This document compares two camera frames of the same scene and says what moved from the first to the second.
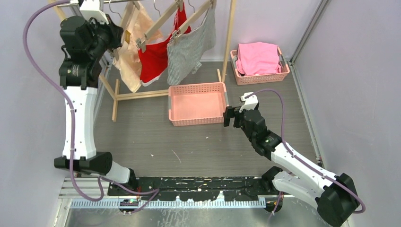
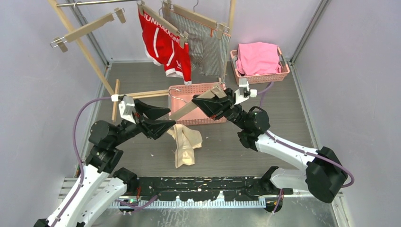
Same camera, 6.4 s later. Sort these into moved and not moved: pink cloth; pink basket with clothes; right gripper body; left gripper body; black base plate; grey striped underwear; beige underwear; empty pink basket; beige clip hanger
Moved: left gripper body; beige clip hanger; grey striped underwear; beige underwear; right gripper body
Not moved: pink basket with clothes; black base plate; empty pink basket; pink cloth
